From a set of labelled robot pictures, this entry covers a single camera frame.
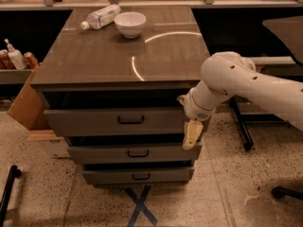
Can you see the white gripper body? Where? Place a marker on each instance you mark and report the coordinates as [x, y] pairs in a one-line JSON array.
[[195, 108]]

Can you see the grey top drawer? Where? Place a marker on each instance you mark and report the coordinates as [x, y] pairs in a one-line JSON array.
[[119, 121]]

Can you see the grey drawer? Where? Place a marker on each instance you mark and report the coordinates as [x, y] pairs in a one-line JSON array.
[[118, 154], [119, 121], [141, 175]]

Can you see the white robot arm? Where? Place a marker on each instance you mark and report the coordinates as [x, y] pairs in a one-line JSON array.
[[228, 74]]

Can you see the grey bottom drawer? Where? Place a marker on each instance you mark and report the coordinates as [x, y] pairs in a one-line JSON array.
[[141, 175]]

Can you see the grey drawer cabinet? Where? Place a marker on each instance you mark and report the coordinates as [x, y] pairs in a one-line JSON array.
[[101, 69]]

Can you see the grey middle drawer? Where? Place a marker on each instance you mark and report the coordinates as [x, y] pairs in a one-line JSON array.
[[118, 154]]

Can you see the white ceramic bowl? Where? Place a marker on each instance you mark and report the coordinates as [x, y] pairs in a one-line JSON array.
[[130, 24]]

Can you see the grey low shelf right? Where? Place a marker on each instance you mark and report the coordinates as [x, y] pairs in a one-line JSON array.
[[278, 66]]

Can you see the grey low shelf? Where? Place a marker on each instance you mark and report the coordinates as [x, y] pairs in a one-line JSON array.
[[13, 76], [278, 66]]

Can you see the black chair base leg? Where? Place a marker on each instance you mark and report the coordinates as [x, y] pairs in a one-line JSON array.
[[280, 192]]

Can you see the clear plastic water bottle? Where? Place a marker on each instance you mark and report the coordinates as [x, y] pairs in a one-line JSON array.
[[101, 17]]

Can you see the brown cardboard box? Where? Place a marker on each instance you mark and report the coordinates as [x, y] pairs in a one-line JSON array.
[[28, 109]]

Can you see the white pump dispenser bottle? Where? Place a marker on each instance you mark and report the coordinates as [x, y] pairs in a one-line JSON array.
[[15, 56]]

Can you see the grey low shelf left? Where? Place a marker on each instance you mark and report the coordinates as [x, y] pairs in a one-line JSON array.
[[13, 76]]

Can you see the red soda can at edge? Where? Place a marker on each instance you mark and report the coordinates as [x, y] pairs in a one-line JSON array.
[[4, 57]]

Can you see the black metal bar left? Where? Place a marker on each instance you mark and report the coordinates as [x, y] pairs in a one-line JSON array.
[[14, 172]]

